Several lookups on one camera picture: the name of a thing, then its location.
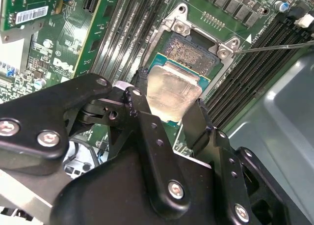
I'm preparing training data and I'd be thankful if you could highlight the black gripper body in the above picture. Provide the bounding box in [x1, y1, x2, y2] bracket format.
[50, 146, 232, 225]

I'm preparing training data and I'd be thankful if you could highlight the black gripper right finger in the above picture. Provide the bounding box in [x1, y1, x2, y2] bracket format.
[183, 98, 288, 225]

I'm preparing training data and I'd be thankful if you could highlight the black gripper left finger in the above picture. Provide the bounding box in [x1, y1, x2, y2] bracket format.
[0, 67, 192, 220]

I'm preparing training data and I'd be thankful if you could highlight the CPU with silver top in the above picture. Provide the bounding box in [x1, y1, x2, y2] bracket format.
[146, 52, 211, 124]

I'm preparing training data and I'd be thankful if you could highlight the metal locking lever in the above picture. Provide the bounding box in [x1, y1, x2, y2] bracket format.
[234, 39, 314, 55]

